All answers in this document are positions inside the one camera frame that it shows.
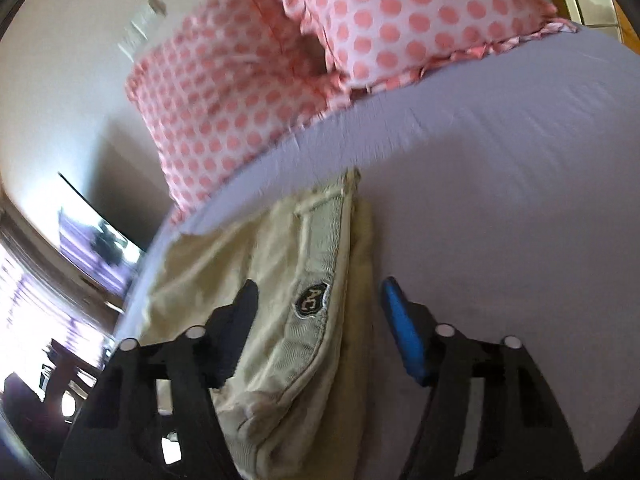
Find khaki beige pants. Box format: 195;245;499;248
140;169;374;479

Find lavender bed sheet mattress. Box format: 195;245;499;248
112;19;640;480

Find left pink polka-dot pillow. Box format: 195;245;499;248
126;0;350;223

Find pink polka-dot pillow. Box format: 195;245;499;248
280;0;575;92
126;0;350;223

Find right pink polka-dot pillow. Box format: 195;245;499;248
280;0;575;92

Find dark framed wall mirror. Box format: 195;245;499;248
58;172;144;300

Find white wall light switch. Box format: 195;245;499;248
118;0;167;62

